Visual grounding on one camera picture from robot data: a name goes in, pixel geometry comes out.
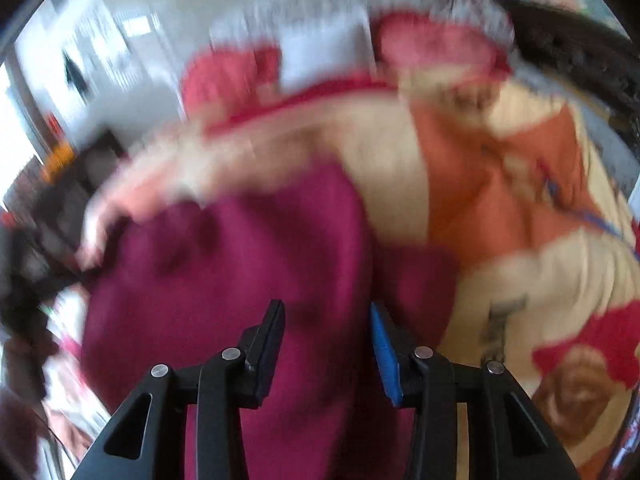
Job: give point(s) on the cream orange printed blanket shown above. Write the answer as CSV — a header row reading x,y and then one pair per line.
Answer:
x,y
450,170

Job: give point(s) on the small red ruffled pillow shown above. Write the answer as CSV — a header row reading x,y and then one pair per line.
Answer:
x,y
220,80

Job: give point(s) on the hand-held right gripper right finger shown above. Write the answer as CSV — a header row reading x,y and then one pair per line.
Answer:
x,y
385,355

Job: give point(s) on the white pillow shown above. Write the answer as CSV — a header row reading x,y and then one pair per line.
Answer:
x,y
325,55

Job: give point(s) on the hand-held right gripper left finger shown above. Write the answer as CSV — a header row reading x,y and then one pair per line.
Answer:
x,y
267,355

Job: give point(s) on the maroon knit garment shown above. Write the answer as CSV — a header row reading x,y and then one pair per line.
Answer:
x,y
250,260

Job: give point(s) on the floral bolster pillow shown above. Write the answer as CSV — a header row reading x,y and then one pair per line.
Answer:
x,y
300,10

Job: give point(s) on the red heart-shaped pillow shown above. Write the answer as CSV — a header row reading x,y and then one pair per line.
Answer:
x,y
435,45

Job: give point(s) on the black side table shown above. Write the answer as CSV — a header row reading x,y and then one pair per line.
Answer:
x,y
65,200

